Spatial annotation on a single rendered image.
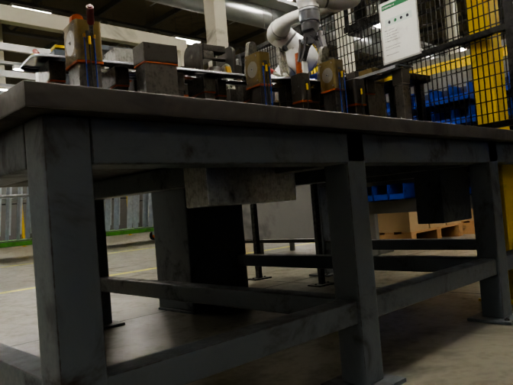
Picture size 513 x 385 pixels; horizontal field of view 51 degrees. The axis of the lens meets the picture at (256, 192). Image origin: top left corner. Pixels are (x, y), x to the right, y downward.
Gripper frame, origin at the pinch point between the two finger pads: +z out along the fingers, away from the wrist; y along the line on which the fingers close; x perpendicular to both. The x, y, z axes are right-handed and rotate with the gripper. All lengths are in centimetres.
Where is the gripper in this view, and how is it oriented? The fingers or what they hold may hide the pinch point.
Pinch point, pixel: (313, 69)
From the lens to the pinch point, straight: 238.6
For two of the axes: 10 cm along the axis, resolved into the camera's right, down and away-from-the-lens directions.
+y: -5.9, 0.6, 8.0
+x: -8.0, 0.5, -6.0
